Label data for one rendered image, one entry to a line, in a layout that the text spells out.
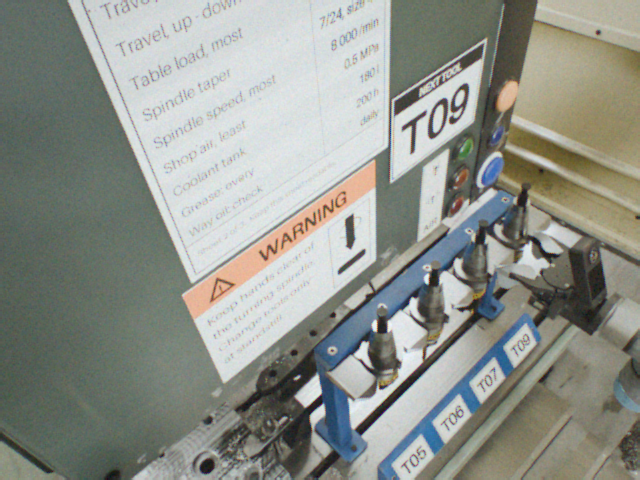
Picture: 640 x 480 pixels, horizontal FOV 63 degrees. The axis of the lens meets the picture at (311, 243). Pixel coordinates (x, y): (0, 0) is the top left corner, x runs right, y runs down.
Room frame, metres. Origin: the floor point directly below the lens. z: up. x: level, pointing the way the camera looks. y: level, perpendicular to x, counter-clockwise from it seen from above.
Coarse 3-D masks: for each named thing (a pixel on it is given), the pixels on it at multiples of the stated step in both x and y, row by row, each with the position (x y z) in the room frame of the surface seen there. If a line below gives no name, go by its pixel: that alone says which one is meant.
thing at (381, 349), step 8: (376, 328) 0.39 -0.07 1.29; (376, 336) 0.38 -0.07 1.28; (384, 336) 0.37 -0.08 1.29; (392, 336) 0.38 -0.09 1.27; (368, 344) 0.39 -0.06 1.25; (376, 344) 0.38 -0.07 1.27; (384, 344) 0.37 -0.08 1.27; (392, 344) 0.38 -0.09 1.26; (368, 352) 0.38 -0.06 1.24; (376, 352) 0.37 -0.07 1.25; (384, 352) 0.37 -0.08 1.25; (392, 352) 0.37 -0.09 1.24; (376, 360) 0.37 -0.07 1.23; (384, 360) 0.37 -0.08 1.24; (392, 360) 0.37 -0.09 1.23
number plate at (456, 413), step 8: (456, 400) 0.42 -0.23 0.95; (448, 408) 0.40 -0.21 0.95; (456, 408) 0.40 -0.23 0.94; (464, 408) 0.41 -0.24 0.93; (440, 416) 0.39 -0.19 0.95; (448, 416) 0.39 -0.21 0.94; (456, 416) 0.39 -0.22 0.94; (464, 416) 0.39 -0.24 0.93; (440, 424) 0.38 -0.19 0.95; (448, 424) 0.38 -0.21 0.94; (456, 424) 0.38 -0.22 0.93; (440, 432) 0.37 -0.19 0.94; (448, 432) 0.37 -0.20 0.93
